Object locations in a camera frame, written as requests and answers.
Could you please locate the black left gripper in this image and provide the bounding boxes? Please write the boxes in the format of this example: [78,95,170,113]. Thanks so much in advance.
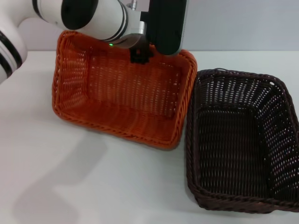
[117,33,154,66]

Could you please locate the orange woven plastic basket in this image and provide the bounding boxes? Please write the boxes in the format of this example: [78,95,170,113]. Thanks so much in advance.
[51,30,198,150]

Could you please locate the dark brown woven basket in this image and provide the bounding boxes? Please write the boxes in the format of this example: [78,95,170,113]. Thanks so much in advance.
[185,68,299,213]

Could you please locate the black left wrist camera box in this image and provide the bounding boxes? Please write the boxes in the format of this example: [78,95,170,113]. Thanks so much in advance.
[146,0,188,56]

